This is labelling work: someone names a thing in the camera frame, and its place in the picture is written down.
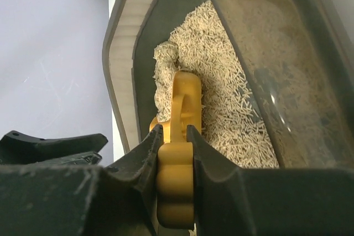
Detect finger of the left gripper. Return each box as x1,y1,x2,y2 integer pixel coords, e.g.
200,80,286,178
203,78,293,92
1,131,107,165

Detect cat litter granules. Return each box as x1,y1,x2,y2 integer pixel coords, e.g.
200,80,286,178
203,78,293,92
167,1,279,168

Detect yellow plastic litter scoop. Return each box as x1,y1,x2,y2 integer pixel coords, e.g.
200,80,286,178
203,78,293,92
156,71,202,230

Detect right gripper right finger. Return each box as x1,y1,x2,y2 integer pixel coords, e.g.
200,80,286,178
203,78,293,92
186,125,353,235

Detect dark grey litter box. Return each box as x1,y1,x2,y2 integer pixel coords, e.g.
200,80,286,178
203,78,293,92
102,0,353,167

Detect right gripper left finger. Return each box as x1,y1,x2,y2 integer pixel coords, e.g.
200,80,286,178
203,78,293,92
1,125,163,235

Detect litter clump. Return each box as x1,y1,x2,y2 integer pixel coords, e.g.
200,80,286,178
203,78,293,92
153,41,180,122

